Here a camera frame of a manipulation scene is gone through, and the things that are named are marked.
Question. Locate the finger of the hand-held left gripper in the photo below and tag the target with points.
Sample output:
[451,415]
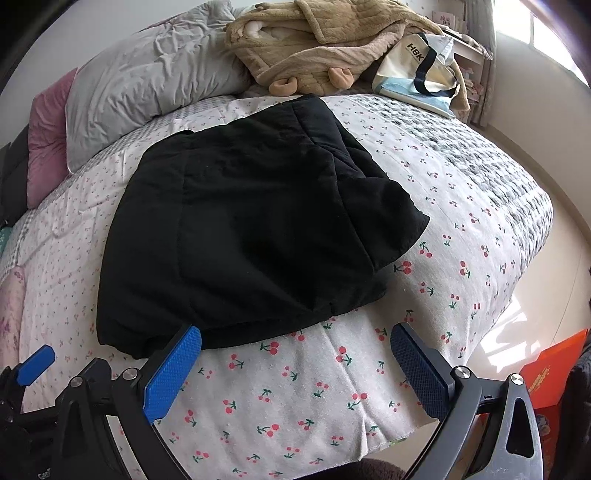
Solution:
[36,363]

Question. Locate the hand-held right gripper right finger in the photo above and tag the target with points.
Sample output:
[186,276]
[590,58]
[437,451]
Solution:
[418,369]

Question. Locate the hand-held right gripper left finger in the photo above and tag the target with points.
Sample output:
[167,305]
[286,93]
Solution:
[171,374]

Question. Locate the black jacket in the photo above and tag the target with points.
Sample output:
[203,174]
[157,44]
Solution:
[249,230]

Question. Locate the pink floral blanket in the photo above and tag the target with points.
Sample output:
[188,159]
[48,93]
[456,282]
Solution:
[8,318]

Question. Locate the brown fuzzy cloth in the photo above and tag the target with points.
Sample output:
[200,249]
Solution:
[369,470]

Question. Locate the cherry print bed quilt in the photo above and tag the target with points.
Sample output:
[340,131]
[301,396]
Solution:
[286,406]

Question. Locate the teal cushion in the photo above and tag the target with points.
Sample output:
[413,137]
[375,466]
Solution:
[3,242]

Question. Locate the orange box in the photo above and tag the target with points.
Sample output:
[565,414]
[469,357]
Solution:
[558,369]

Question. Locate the dark cloth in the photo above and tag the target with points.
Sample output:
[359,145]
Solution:
[581,401]

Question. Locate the pink pillow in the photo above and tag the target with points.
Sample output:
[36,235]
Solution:
[48,143]

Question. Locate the grey pillow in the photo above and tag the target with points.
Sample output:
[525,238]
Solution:
[152,78]

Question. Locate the white blue tote bag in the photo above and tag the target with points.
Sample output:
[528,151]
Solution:
[420,69]

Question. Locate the white bedside shelf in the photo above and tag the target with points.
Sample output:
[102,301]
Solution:
[471,50]

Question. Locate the tan plush robe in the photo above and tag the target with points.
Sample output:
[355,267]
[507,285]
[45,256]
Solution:
[323,41]

